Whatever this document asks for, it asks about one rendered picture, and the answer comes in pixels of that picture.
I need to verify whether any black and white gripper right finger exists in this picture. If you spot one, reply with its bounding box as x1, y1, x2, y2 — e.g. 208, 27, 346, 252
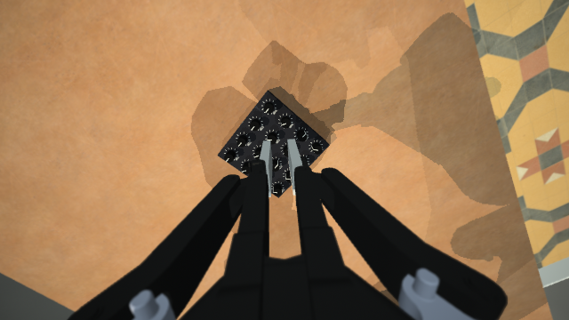
287, 139, 508, 320

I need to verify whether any black knob box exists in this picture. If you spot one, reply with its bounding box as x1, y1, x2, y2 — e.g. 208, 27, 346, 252
217, 90, 329, 197

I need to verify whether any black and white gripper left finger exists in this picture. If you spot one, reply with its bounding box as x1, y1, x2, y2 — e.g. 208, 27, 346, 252
68, 140, 273, 320

